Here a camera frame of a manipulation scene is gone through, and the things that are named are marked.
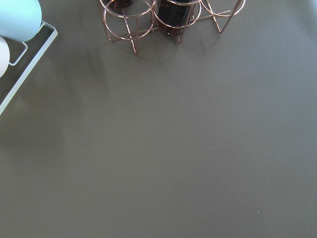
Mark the white cup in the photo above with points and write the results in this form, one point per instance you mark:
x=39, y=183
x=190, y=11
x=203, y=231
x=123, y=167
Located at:
x=4, y=56

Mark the tea bottle in rack near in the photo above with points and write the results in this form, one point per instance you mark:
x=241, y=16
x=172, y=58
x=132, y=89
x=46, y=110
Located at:
x=173, y=16

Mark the copper wire bottle rack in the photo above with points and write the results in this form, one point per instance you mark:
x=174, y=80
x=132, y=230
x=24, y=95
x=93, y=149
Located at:
x=145, y=21

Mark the light blue cup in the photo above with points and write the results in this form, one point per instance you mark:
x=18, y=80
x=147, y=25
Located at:
x=20, y=20

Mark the white cup rack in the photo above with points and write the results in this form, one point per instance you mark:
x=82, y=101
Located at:
x=23, y=58

